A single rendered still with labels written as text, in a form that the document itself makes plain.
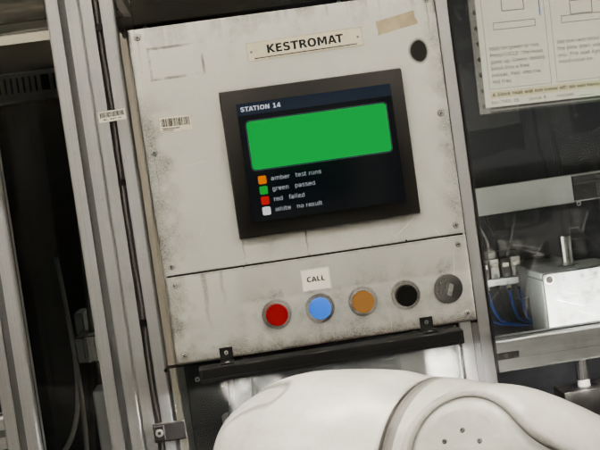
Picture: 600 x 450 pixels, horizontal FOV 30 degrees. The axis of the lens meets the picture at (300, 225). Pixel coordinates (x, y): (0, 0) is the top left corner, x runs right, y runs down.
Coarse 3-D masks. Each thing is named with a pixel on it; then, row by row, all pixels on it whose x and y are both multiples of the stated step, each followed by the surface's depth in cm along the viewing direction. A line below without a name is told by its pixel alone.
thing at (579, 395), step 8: (584, 360) 179; (576, 368) 179; (584, 368) 179; (584, 376) 179; (568, 384) 182; (576, 384) 181; (584, 384) 179; (592, 384) 180; (560, 392) 179; (568, 392) 177; (576, 392) 177; (584, 392) 177; (592, 392) 177; (568, 400) 177; (576, 400) 177; (584, 400) 177; (592, 400) 177; (592, 408) 177
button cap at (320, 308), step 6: (312, 300) 153; (318, 300) 153; (324, 300) 153; (312, 306) 153; (318, 306) 153; (324, 306) 153; (330, 306) 153; (312, 312) 153; (318, 312) 153; (324, 312) 153; (318, 318) 153; (324, 318) 153
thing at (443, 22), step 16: (448, 16) 155; (448, 32) 155; (448, 48) 155; (448, 64) 155; (448, 80) 155; (448, 96) 155; (464, 144) 156; (464, 160) 156; (464, 176) 156; (464, 192) 156; (464, 208) 156; (464, 224) 156; (480, 256) 156; (480, 272) 156; (480, 288) 157; (480, 304) 157; (480, 320) 157; (464, 336) 157; (480, 336) 157; (464, 352) 157; (464, 368) 157
